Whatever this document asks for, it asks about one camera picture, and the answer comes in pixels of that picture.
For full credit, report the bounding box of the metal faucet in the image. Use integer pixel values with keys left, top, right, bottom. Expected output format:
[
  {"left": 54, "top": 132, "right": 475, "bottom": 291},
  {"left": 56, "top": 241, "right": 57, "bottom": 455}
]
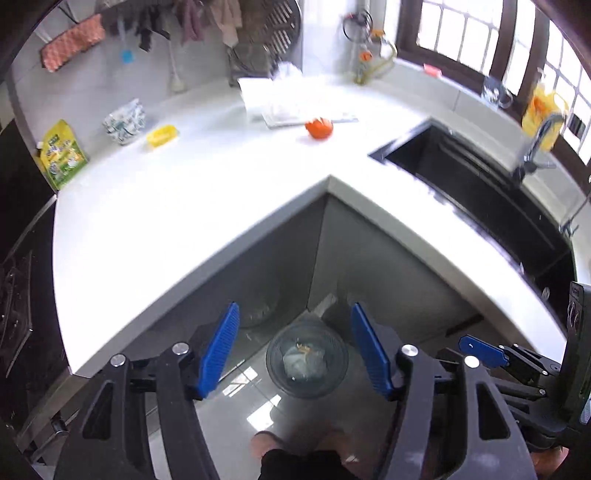
[{"left": 510, "top": 113, "right": 567, "bottom": 184}]

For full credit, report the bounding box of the white bottle brush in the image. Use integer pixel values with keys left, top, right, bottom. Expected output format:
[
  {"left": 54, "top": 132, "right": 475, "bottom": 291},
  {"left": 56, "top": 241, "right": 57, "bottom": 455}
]
[{"left": 166, "top": 32, "right": 185, "bottom": 93}]

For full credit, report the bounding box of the black coiled cable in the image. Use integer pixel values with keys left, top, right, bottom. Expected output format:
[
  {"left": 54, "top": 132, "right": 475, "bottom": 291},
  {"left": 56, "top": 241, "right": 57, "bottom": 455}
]
[{"left": 342, "top": 9, "right": 374, "bottom": 43}]

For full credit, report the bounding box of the white paper tube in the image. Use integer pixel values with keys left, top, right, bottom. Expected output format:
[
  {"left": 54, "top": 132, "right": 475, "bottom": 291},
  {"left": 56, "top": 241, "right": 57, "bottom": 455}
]
[{"left": 238, "top": 76, "right": 282, "bottom": 121}]

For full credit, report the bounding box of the pink sponge cloth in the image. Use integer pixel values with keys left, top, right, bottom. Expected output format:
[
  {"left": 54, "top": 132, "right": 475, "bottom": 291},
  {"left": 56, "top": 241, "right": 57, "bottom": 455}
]
[{"left": 41, "top": 14, "right": 106, "bottom": 73}]

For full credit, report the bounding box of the round grey trash bin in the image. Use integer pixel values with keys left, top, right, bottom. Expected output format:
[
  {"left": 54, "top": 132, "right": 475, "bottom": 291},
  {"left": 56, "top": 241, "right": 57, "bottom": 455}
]
[{"left": 265, "top": 322, "right": 349, "bottom": 400}]

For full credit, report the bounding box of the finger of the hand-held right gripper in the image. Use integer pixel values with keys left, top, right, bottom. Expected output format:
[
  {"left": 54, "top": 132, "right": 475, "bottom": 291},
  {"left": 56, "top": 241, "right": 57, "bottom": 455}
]
[
  {"left": 458, "top": 333, "right": 563, "bottom": 376},
  {"left": 436, "top": 348, "right": 548, "bottom": 403}
]

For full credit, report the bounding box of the mauve hanging cloth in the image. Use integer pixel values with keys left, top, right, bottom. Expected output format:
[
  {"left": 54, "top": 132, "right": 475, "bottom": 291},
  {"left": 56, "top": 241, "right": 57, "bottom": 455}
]
[{"left": 178, "top": 0, "right": 206, "bottom": 44}]

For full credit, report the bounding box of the black range hood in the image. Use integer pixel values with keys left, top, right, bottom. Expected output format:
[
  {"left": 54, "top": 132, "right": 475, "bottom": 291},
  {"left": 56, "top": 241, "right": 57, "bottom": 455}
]
[{"left": 0, "top": 117, "right": 57, "bottom": 245}]

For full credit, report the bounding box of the person's left leg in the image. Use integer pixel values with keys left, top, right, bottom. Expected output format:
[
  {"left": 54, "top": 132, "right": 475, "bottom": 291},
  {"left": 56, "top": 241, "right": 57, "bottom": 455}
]
[{"left": 252, "top": 431, "right": 288, "bottom": 462}]

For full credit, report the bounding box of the grey base cabinet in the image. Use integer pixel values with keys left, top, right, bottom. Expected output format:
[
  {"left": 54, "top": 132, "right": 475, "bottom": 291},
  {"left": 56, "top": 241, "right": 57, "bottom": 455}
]
[{"left": 69, "top": 189, "right": 490, "bottom": 444}]

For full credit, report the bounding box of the black kitchen sink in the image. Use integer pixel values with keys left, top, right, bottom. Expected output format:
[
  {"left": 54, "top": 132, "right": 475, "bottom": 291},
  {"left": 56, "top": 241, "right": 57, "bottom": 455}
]
[{"left": 368, "top": 117, "right": 576, "bottom": 319}]

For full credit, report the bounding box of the gas valve with orange knob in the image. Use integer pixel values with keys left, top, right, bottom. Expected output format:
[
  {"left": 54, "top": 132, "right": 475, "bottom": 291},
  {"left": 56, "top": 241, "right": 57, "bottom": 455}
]
[{"left": 355, "top": 44, "right": 375, "bottom": 85}]

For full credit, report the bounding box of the black gas cooktop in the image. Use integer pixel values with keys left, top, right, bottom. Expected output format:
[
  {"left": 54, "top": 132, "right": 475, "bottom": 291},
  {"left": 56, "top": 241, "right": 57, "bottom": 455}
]
[{"left": 0, "top": 244, "right": 71, "bottom": 416}]

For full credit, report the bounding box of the perforated metal steamer plate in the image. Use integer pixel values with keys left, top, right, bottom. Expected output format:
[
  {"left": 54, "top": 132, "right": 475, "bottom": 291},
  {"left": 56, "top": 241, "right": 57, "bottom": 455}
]
[{"left": 231, "top": 0, "right": 303, "bottom": 75}]

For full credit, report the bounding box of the dark hanging cloth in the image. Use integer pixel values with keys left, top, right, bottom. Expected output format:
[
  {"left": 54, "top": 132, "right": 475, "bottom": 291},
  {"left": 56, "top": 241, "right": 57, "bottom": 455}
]
[{"left": 136, "top": 7, "right": 169, "bottom": 51}]

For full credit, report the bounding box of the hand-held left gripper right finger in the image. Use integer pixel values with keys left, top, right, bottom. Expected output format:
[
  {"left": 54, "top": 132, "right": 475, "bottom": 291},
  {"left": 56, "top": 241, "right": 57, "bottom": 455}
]
[{"left": 352, "top": 302, "right": 539, "bottom": 480}]

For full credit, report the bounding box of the metal dish rack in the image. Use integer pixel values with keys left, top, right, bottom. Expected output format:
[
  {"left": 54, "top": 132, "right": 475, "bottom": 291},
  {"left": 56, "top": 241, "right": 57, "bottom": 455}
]
[{"left": 228, "top": 44, "right": 278, "bottom": 89}]

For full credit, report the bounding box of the glass mug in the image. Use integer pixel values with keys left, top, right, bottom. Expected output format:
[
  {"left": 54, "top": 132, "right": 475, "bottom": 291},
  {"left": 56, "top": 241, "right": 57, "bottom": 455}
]
[{"left": 481, "top": 75, "right": 514, "bottom": 110}]

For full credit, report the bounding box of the yellow plastic ring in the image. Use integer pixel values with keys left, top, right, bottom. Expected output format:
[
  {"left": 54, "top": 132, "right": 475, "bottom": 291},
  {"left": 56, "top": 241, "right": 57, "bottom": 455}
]
[{"left": 147, "top": 124, "right": 180, "bottom": 147}]

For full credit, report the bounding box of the pink beige hanging cloth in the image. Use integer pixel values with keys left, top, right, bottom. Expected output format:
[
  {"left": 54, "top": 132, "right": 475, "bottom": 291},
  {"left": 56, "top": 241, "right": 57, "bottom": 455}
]
[{"left": 208, "top": 0, "right": 243, "bottom": 46}]

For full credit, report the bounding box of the dark framed window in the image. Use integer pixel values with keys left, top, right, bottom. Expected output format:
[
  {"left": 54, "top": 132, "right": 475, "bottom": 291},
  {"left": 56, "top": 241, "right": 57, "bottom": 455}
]
[{"left": 397, "top": 0, "right": 591, "bottom": 167}]

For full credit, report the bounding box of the dark wall utensil rail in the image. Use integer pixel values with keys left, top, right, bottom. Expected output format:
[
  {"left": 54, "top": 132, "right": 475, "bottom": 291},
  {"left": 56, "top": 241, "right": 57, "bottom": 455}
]
[{"left": 39, "top": 0, "right": 222, "bottom": 47}]

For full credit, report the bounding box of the blue silicone brush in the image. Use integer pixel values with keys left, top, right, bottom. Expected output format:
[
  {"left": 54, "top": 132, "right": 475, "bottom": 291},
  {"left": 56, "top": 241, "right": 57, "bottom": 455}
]
[{"left": 117, "top": 18, "right": 136, "bottom": 64}]

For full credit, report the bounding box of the yellow oil bottle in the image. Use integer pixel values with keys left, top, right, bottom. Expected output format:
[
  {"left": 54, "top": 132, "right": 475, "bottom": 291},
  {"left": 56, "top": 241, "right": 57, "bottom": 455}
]
[{"left": 522, "top": 69, "right": 570, "bottom": 153}]

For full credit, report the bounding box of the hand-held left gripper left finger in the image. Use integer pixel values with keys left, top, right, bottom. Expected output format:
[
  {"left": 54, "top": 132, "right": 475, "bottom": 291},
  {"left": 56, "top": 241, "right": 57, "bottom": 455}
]
[{"left": 54, "top": 302, "right": 241, "bottom": 480}]

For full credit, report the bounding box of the clear blister package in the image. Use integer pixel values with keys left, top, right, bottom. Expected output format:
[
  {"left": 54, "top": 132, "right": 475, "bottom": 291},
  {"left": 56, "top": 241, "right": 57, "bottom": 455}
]
[{"left": 262, "top": 105, "right": 359, "bottom": 128}]

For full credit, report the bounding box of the yellow green refill pouch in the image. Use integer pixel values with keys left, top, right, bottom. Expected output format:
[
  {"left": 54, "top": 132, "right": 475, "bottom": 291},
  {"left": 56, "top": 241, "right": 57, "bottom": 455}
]
[{"left": 37, "top": 119, "right": 89, "bottom": 191}]

